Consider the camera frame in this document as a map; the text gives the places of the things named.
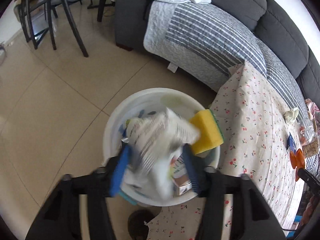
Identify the white trash bucket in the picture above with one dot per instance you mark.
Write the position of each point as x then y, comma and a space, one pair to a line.
141, 105

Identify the cherry print tablecloth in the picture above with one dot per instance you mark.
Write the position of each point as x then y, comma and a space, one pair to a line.
250, 114

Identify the crumpled white paper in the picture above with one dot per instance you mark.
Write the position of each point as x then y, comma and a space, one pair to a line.
291, 115

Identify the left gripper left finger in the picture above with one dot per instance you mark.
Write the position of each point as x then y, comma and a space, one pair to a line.
59, 217

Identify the grey striped quilt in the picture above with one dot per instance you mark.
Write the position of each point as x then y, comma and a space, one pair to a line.
206, 41

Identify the orange peel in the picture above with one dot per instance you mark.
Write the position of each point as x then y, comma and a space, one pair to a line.
297, 161

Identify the dark grey sofa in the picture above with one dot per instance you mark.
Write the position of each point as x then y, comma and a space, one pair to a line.
267, 19

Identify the white snack bag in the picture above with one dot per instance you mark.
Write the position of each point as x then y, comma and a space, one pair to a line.
154, 142

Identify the yellow green sponge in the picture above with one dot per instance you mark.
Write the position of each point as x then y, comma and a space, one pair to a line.
210, 133

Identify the black metal chair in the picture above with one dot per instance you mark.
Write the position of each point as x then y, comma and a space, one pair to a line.
26, 7

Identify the clear plastic bag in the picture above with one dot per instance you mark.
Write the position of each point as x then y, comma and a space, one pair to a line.
309, 138

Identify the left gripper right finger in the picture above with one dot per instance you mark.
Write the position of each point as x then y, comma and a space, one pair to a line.
192, 169

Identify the milk carton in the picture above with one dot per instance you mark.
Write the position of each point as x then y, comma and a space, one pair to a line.
180, 178

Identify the blue flattened cardboard box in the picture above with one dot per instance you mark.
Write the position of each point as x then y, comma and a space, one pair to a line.
291, 146

